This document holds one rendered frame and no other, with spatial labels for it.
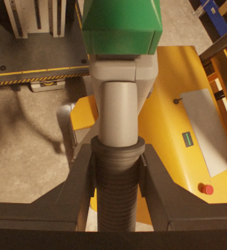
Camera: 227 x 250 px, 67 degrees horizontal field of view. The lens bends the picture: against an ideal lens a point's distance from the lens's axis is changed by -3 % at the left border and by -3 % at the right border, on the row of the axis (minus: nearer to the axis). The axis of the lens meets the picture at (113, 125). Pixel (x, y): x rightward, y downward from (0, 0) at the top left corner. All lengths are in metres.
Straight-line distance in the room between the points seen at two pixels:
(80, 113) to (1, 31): 0.81
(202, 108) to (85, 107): 0.72
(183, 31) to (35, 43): 1.84
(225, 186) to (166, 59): 0.61
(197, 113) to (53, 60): 1.02
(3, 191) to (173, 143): 1.23
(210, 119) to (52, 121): 1.16
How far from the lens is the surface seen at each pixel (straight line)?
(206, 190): 0.77
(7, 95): 1.65
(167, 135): 0.74
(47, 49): 1.44
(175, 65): 0.88
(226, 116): 1.20
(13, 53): 1.43
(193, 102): 0.85
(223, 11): 2.77
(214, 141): 0.87
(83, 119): 1.19
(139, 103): 0.16
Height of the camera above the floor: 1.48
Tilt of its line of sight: 68 degrees down
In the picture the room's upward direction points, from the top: 50 degrees clockwise
